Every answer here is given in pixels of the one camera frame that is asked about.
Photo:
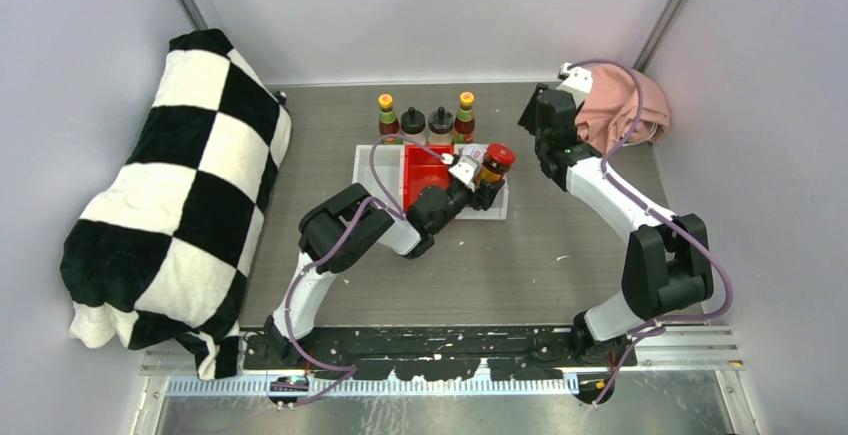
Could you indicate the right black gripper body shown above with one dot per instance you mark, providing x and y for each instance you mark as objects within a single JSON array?
[{"x": 528, "y": 121}]

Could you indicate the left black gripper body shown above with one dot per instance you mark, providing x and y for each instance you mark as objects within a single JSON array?
[{"x": 456, "y": 200}]

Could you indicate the red lid chili sauce jar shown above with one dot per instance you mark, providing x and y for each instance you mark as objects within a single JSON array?
[{"x": 497, "y": 161}]

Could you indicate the yellow cap sauce bottle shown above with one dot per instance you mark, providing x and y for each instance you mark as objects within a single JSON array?
[
  {"x": 389, "y": 126},
  {"x": 464, "y": 122}
]

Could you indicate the white lid brown sauce jar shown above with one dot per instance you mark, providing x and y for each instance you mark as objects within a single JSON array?
[{"x": 476, "y": 152}]

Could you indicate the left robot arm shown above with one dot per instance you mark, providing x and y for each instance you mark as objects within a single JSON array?
[{"x": 337, "y": 234}]

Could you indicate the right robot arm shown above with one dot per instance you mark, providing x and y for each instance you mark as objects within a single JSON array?
[{"x": 663, "y": 272}]

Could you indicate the red plastic bin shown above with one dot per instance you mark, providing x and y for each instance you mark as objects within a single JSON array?
[{"x": 421, "y": 169}]

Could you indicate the pink cloth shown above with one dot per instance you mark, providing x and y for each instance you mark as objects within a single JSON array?
[{"x": 610, "y": 108}]

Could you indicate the right white plastic bin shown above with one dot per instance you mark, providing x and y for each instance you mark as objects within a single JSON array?
[{"x": 498, "y": 210}]

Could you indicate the white plastic bin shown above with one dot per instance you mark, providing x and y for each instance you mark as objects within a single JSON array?
[
  {"x": 380, "y": 170},
  {"x": 498, "y": 210}
]

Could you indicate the left white plastic bin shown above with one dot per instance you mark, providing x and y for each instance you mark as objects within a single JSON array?
[{"x": 380, "y": 170}]

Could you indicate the grey lid seasoning jar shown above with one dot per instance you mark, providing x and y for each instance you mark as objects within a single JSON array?
[{"x": 440, "y": 127}]

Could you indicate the black lid white seasoning jar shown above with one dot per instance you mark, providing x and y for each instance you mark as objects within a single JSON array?
[{"x": 413, "y": 124}]

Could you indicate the black white checkered blanket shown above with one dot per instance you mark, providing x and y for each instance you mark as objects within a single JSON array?
[{"x": 165, "y": 252}]

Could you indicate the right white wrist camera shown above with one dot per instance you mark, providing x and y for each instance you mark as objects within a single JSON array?
[{"x": 577, "y": 81}]

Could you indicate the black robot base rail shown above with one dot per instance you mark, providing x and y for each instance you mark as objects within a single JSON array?
[{"x": 436, "y": 353}]

